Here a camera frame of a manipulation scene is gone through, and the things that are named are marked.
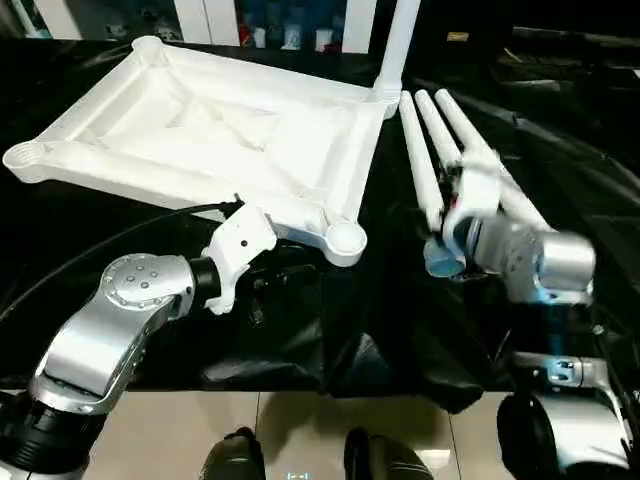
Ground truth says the white plastic table leg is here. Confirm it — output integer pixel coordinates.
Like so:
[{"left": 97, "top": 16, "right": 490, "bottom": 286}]
[
  {"left": 433, "top": 88, "right": 554, "bottom": 234},
  {"left": 398, "top": 92, "right": 470, "bottom": 280},
  {"left": 374, "top": 0, "right": 422, "bottom": 121},
  {"left": 415, "top": 90, "right": 469, "bottom": 166}
]

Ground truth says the white plastic table top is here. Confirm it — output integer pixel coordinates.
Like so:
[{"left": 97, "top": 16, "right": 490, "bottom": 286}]
[{"left": 2, "top": 35, "right": 402, "bottom": 270}]

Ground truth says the black cabinet with gold label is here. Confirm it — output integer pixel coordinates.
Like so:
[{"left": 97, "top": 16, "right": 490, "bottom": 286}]
[{"left": 399, "top": 0, "right": 640, "bottom": 61}]

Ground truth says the black work mat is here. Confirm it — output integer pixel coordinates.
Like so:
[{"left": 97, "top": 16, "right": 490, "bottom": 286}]
[{"left": 0, "top": 37, "right": 640, "bottom": 414}]

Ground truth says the dark robot left foot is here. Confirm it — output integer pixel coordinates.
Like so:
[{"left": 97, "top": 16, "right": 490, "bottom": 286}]
[{"left": 201, "top": 426, "right": 267, "bottom": 480}]

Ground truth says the white display cabinet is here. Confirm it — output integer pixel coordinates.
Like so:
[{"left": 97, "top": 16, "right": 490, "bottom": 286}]
[{"left": 0, "top": 0, "right": 387, "bottom": 55}]

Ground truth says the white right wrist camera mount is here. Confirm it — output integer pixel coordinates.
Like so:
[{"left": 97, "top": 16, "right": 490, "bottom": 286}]
[{"left": 441, "top": 148, "right": 505, "bottom": 252}]

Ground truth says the black left wrist camera cable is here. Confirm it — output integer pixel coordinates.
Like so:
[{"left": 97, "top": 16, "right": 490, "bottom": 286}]
[{"left": 0, "top": 192, "right": 247, "bottom": 322}]

